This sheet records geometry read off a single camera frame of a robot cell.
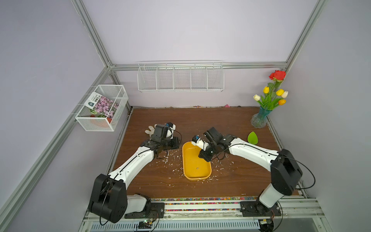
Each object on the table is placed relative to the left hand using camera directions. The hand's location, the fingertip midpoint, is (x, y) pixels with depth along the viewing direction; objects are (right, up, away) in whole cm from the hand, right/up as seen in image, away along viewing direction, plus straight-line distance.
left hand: (181, 142), depth 83 cm
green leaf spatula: (+50, 0, +19) cm, 53 cm away
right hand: (+11, -7, +1) cm, 13 cm away
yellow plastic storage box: (+8, -17, +5) cm, 19 cm away
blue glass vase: (+55, +13, +19) cm, 60 cm away
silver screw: (+10, -16, +5) cm, 20 cm away
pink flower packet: (-39, +21, -8) cm, 45 cm away
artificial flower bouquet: (+58, +28, +7) cm, 65 cm away
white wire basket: (-45, +13, -9) cm, 48 cm away
